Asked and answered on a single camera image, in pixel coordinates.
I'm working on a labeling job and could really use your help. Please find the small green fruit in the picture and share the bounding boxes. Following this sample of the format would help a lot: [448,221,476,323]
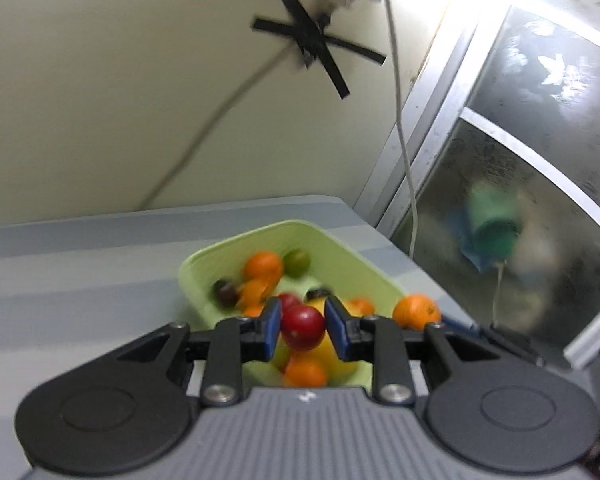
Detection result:
[283,248,311,277]

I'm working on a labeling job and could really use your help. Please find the striped bed sheet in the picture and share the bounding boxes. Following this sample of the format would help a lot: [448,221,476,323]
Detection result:
[0,194,481,480]

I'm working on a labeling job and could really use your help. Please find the grey cable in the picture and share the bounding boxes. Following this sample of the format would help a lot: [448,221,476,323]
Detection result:
[135,45,301,210]

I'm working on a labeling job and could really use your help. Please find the small tangerine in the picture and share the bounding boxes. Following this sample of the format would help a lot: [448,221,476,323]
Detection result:
[283,355,329,388]

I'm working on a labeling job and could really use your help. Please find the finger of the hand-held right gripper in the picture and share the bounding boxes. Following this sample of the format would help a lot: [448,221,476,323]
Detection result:
[442,313,546,367]

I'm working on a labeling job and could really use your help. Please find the large tangerine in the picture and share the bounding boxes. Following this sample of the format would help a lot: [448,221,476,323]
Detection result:
[392,293,442,331]

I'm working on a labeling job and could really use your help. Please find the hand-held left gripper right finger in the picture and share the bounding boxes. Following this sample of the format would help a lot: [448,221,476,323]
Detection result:
[324,295,487,407]

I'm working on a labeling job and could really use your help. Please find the black tape cross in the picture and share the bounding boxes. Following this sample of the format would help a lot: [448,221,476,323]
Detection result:
[252,0,388,100]

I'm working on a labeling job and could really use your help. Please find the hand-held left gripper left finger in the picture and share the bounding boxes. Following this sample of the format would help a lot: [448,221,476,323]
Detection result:
[116,300,284,407]

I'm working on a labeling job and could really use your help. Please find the white window frame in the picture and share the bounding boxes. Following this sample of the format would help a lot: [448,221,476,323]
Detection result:
[352,0,600,368]

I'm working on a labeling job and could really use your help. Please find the large red tomato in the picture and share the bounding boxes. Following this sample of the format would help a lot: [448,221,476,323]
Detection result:
[280,304,326,352]

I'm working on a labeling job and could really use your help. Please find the large dark plum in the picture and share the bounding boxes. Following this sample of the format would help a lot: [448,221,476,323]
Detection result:
[212,280,239,309]

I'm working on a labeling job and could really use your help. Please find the light green plastic basket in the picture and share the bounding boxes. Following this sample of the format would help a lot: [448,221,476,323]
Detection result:
[178,219,407,389]

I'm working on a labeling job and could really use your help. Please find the medium tangerine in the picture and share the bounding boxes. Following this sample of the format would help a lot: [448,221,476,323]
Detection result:
[243,252,285,282]

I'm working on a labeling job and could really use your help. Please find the yellow lemon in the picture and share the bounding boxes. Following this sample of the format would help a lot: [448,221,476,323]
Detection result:
[270,297,360,386]

